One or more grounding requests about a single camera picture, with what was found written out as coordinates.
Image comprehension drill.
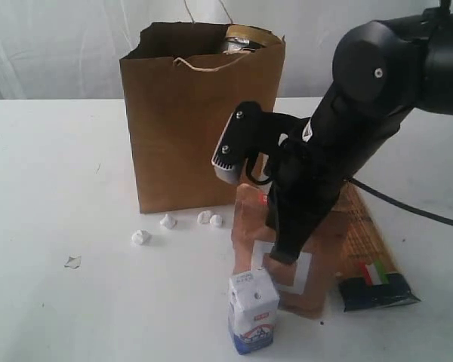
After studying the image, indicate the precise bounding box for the small clear plastic scrap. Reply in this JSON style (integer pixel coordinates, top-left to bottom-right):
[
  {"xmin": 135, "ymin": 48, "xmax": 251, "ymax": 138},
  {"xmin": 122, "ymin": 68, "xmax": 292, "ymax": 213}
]
[{"xmin": 64, "ymin": 256, "xmax": 82, "ymax": 269}]

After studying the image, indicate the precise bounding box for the white backdrop curtain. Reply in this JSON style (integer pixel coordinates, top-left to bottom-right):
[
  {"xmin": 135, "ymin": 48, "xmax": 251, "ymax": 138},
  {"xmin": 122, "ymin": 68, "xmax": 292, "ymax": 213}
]
[{"xmin": 0, "ymin": 0, "xmax": 434, "ymax": 100}]

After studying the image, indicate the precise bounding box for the clear jar with gold lid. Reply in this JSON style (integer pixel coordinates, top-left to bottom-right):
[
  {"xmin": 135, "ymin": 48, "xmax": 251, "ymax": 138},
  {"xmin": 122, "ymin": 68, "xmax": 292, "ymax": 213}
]
[{"xmin": 220, "ymin": 24, "xmax": 282, "ymax": 53}]

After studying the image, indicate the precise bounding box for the spaghetti packet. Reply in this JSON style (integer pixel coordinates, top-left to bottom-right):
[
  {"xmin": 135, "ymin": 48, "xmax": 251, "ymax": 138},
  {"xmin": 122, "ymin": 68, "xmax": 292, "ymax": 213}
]
[{"xmin": 334, "ymin": 183, "xmax": 420, "ymax": 312}]

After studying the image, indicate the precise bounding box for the small white blue carton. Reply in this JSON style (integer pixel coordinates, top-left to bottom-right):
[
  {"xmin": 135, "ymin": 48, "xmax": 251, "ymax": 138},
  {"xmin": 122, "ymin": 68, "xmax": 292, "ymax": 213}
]
[{"xmin": 227, "ymin": 268, "xmax": 279, "ymax": 355}]

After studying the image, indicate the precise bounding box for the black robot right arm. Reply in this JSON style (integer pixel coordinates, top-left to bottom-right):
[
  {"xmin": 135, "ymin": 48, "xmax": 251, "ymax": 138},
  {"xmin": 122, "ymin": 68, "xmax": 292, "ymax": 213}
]
[{"xmin": 267, "ymin": 8, "xmax": 453, "ymax": 265}]

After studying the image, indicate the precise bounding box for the brown paper shopping bag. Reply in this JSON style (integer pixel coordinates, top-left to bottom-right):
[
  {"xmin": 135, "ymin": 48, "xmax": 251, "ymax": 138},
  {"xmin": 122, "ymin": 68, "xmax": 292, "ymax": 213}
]
[{"xmin": 120, "ymin": 21, "xmax": 285, "ymax": 214}]

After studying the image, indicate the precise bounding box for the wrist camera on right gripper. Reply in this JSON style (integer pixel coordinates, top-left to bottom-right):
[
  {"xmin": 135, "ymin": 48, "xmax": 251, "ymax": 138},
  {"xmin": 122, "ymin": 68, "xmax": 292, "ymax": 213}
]
[{"xmin": 210, "ymin": 100, "xmax": 307, "ymax": 186}]

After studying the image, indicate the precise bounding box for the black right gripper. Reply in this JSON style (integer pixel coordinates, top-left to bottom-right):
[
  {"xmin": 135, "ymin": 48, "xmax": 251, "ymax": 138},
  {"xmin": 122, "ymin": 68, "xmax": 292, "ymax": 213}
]
[{"xmin": 268, "ymin": 116, "xmax": 347, "ymax": 265}]

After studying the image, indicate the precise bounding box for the crumpled white paper ball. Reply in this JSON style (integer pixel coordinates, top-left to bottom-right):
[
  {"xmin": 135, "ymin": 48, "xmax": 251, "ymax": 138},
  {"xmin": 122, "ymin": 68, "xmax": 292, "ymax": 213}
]
[
  {"xmin": 197, "ymin": 210, "xmax": 213, "ymax": 225},
  {"xmin": 209, "ymin": 214, "xmax": 223, "ymax": 228},
  {"xmin": 131, "ymin": 229, "xmax": 152, "ymax": 246},
  {"xmin": 159, "ymin": 213, "xmax": 177, "ymax": 229}
]

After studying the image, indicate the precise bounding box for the brown kraft stand-up pouch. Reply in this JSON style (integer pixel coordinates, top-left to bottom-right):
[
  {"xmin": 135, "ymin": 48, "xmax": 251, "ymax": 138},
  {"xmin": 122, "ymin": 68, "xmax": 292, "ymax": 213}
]
[{"xmin": 231, "ymin": 183, "xmax": 349, "ymax": 319}]

